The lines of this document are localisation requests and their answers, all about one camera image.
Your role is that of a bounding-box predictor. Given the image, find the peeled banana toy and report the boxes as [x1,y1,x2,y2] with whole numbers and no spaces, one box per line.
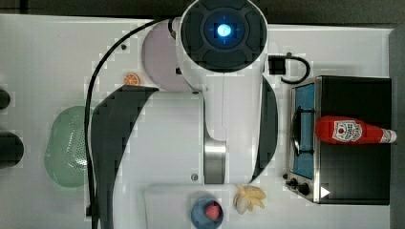
[233,184,266,215]

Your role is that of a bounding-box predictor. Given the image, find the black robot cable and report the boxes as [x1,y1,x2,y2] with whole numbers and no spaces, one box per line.
[83,17,180,229]

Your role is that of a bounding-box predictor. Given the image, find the green perforated colander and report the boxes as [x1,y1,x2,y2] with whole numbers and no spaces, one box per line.
[44,106,88,188]

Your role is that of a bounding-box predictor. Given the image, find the black pot large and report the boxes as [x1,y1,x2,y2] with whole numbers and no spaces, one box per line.
[0,132,24,169]

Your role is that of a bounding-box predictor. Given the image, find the orange slice toy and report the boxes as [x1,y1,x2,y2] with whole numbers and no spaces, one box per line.
[124,73,140,86]

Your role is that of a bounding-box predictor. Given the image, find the red strawberry in bowl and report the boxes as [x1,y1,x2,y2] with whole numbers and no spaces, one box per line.
[205,203,222,220]

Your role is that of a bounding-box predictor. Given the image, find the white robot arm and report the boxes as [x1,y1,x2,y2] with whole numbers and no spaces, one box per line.
[90,0,278,229]

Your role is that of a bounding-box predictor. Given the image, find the red ketchup bottle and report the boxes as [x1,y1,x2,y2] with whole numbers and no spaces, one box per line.
[314,115,397,145]

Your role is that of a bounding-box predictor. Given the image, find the blue small bowl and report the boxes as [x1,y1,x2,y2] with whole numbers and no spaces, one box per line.
[190,195,224,229]

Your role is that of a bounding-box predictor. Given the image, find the black pot small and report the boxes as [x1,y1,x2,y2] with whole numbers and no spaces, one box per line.
[0,90,11,110]

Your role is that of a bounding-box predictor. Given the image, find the black toaster oven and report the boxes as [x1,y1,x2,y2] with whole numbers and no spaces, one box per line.
[283,75,392,205]

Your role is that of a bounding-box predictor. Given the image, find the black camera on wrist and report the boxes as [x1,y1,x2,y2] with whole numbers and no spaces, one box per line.
[267,52,311,85]

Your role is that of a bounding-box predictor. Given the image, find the lilac round plate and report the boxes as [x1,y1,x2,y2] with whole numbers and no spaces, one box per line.
[141,20,191,92]

